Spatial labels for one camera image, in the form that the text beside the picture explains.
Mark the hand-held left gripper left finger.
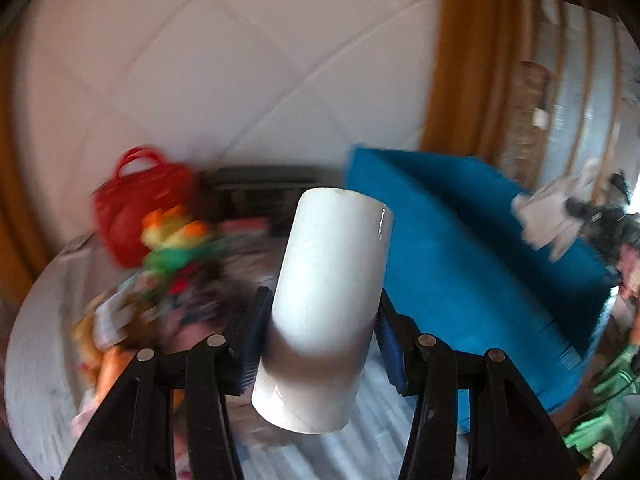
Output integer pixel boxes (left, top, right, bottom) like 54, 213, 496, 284
59, 287, 273, 480

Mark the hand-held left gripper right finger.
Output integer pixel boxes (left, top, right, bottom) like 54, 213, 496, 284
375, 290, 583, 480

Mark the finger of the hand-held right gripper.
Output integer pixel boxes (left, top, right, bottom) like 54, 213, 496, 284
565, 199, 599, 226

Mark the white plastic pipe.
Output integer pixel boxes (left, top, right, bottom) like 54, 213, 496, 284
250, 186, 395, 434

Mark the blue plastic crate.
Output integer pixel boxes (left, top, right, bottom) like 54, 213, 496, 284
342, 145, 613, 433

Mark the patterned rolled fabric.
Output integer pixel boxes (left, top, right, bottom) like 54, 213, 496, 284
500, 60, 553, 188

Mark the frosted glass door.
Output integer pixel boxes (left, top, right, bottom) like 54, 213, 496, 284
525, 0, 640, 201

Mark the green yellow plush toy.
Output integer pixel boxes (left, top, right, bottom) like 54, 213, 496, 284
140, 205, 221, 286

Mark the orange plush toy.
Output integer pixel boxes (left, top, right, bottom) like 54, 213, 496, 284
72, 310, 138, 406

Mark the black gift box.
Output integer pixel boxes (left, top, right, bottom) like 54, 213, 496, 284
200, 165, 326, 231

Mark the green plastic stool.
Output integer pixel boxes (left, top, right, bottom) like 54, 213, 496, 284
564, 342, 640, 466

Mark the red plastic basket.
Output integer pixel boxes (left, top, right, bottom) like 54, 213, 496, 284
91, 146, 198, 268

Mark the wooden frame post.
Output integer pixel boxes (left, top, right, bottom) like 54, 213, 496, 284
419, 0, 533, 157

